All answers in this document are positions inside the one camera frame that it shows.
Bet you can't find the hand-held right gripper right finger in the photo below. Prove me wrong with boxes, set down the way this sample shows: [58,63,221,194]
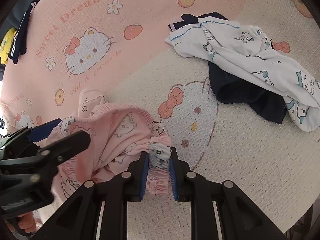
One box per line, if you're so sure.
[169,147,288,240]

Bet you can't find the navy white striped garment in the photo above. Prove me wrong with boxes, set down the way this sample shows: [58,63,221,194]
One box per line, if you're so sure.
[9,1,38,65]

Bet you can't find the person's left hand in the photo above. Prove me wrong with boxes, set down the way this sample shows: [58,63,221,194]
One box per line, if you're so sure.
[16,211,38,234]

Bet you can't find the white blue print pajama garment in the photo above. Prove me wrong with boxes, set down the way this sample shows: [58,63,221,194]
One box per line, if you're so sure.
[165,16,320,133]

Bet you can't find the dark grey cloth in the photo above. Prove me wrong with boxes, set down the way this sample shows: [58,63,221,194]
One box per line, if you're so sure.
[7,0,40,30]

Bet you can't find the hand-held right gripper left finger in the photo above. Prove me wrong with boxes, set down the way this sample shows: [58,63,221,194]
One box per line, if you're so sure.
[32,151,150,240]

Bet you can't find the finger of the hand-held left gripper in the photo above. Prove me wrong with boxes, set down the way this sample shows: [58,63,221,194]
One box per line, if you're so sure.
[0,119,62,153]
[0,130,91,180]

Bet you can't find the pink and cream printed blanket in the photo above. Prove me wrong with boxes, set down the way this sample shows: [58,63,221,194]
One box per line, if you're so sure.
[0,0,320,235]

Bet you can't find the pink bear print pajama pants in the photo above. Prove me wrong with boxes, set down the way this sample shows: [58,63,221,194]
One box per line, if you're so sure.
[46,87,173,207]

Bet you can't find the navy shorts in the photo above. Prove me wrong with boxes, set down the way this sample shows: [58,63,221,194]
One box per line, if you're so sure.
[169,12,287,125]

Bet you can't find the yellow plush toy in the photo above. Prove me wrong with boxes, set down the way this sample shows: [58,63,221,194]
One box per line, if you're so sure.
[0,27,17,65]

